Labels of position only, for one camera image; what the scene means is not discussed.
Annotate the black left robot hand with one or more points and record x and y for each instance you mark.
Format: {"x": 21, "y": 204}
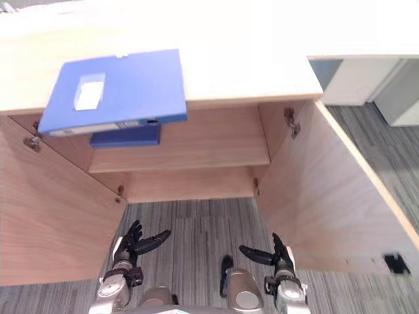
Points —
{"x": 141, "y": 243}

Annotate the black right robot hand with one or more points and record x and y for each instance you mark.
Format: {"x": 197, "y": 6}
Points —
{"x": 275, "y": 252}

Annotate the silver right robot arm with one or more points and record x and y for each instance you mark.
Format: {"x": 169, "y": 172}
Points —
{"x": 288, "y": 289}

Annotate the metal door hinge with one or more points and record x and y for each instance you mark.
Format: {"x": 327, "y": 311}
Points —
{"x": 292, "y": 123}
{"x": 256, "y": 186}
{"x": 120, "y": 193}
{"x": 32, "y": 141}

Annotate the right wooden cabinet door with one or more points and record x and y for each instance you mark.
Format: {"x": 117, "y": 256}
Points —
{"x": 330, "y": 189}

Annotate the wooden cabinet door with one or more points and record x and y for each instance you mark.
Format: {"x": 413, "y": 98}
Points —
{"x": 49, "y": 209}
{"x": 330, "y": 189}

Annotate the wooden cabinet shelf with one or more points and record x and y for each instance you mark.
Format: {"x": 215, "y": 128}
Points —
{"x": 178, "y": 153}

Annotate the left wooden cabinet door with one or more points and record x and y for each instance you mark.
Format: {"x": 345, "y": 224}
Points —
{"x": 49, "y": 209}

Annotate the dark blue flat folder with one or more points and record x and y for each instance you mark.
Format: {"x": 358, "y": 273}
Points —
{"x": 126, "y": 136}

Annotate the blue file box folder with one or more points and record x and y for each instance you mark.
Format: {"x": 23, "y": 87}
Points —
{"x": 124, "y": 90}

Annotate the light wood cabinet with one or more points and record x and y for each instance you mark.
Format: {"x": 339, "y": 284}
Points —
{"x": 196, "y": 59}

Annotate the silver robot leg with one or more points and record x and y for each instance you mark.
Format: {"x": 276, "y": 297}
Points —
{"x": 155, "y": 297}
{"x": 244, "y": 290}

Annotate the white partition furniture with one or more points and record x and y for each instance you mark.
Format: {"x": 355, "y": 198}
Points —
{"x": 366, "y": 86}

